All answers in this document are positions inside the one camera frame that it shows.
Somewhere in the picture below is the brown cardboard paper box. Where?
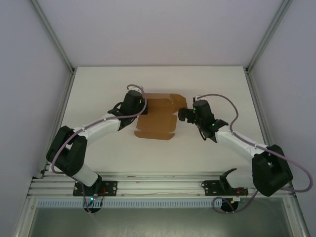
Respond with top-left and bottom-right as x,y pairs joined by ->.
134,92 -> 187,141

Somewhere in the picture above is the grey metal sheet panel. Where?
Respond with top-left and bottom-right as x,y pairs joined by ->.
28,206 -> 298,237

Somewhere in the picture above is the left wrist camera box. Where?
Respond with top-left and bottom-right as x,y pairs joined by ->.
127,83 -> 145,93

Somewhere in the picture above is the aluminium table side rail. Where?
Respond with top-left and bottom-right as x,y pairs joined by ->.
244,69 -> 293,178
39,70 -> 76,178

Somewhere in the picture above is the aluminium mounting rail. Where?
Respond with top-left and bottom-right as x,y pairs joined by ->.
26,171 -> 296,198

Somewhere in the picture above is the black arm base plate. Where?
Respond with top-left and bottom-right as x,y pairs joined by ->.
73,180 -> 118,197
201,180 -> 249,197

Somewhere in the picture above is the slotted grey cable duct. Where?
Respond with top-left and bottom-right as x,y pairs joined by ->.
36,199 -> 220,208

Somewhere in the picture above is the black round cable grommet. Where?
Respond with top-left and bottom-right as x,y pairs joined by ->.
83,206 -> 102,214
220,198 -> 240,213

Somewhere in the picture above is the aluminium frame post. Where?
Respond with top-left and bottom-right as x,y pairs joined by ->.
245,0 -> 293,74
31,0 -> 76,75

